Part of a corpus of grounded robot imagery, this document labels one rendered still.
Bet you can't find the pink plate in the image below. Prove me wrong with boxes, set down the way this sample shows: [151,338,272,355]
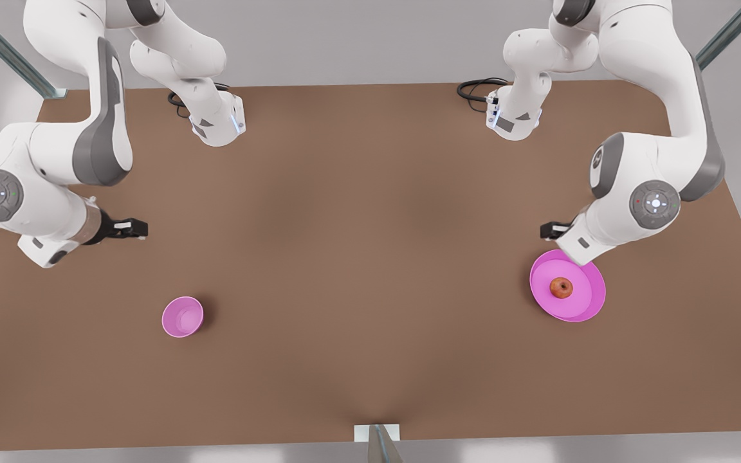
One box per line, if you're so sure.
[529,250,607,323]

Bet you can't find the pink bowl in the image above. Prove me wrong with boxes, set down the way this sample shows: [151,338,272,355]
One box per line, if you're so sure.
[161,296,205,338]

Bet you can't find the black cable loop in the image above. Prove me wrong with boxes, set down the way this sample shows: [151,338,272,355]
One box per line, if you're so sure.
[167,82,232,119]
[457,78,510,114]

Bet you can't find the silver frame post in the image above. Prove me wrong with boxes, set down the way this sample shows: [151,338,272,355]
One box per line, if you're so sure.
[354,424,403,463]
[696,0,741,70]
[0,0,68,100]

